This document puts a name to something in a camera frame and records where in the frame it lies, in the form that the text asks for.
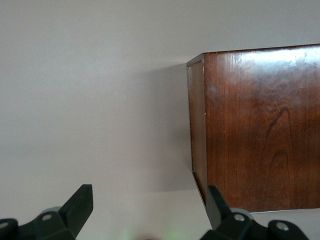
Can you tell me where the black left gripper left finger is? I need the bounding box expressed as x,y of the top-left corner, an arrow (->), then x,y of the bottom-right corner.
0,184 -> 94,240

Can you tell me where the dark brown wooden cabinet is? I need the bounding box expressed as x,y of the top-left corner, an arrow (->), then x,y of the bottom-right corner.
186,43 -> 320,215

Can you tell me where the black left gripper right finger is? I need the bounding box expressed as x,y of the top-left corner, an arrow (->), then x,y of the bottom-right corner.
206,184 -> 309,240

